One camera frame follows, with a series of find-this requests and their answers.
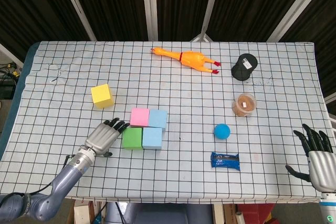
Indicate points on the light blue foam cube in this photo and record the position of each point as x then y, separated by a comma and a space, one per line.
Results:
152, 138
158, 118

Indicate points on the white black-grid tablecloth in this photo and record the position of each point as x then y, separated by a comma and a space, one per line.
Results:
183, 98

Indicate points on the pink foam cube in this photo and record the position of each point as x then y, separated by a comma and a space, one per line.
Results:
139, 117

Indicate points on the white frame post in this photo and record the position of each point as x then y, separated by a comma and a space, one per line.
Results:
296, 6
210, 3
149, 6
77, 6

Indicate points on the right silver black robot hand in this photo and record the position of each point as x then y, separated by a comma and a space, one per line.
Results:
323, 166

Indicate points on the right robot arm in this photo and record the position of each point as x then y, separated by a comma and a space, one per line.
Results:
328, 208

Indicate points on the blue ball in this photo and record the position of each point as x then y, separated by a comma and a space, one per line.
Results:
222, 131

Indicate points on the orange rubber chicken toy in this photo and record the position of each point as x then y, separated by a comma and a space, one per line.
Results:
191, 58

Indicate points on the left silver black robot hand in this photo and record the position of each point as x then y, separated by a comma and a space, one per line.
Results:
101, 138

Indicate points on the yellow foam cube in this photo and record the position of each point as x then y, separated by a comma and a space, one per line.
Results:
102, 96

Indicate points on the clear jar of rubber bands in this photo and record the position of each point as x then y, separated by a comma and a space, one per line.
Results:
244, 106

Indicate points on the green foam cube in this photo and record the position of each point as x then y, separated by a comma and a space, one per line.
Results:
132, 138

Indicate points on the black mesh pen holder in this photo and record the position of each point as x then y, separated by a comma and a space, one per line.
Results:
242, 68

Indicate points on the blue snack packet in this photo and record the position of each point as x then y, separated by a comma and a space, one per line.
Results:
225, 161

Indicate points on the red box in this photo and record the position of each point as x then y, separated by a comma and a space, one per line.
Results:
256, 213

